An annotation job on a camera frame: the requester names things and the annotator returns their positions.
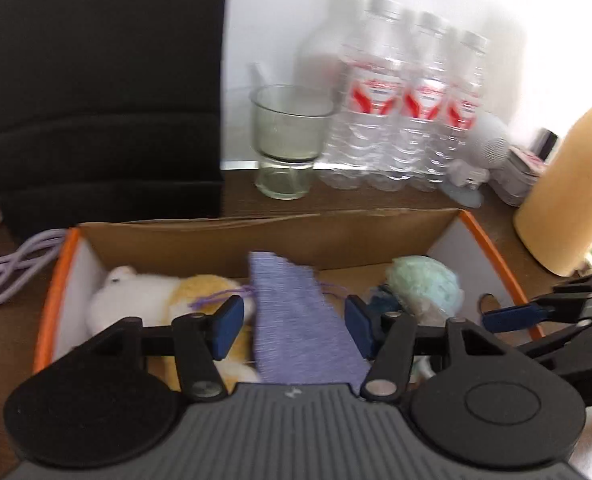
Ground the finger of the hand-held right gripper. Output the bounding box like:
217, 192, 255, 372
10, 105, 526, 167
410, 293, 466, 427
482, 266, 592, 334
516, 317, 592, 408

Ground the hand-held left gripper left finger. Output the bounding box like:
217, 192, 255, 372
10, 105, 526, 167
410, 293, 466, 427
73, 295, 247, 404

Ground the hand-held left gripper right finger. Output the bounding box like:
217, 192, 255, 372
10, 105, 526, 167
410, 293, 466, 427
344, 295, 522, 404

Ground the purple woven pouch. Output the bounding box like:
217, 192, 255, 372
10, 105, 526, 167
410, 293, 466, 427
191, 251, 369, 391

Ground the yellow white plush toy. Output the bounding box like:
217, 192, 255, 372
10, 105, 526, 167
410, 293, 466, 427
86, 266, 261, 393

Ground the red cardboard box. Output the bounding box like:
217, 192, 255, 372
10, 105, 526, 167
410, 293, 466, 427
32, 208, 547, 376

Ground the yellow thermos jug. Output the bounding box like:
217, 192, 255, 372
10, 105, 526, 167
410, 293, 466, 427
513, 72, 592, 277

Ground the stack of small cards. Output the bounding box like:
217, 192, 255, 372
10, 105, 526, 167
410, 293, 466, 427
491, 145, 547, 207

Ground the small black box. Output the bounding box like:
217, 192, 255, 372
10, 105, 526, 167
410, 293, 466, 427
533, 129, 560, 161

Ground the clear glass cup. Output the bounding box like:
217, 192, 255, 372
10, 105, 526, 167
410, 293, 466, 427
248, 84, 337, 201

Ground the clear water bottle red label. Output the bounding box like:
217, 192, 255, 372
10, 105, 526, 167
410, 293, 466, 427
321, 0, 407, 191
376, 10, 449, 192
426, 30, 490, 193

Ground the black paper bag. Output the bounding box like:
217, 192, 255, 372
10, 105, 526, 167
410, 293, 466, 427
0, 0, 229, 241

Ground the purple braided cable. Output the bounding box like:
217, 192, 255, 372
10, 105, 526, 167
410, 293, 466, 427
0, 227, 69, 313

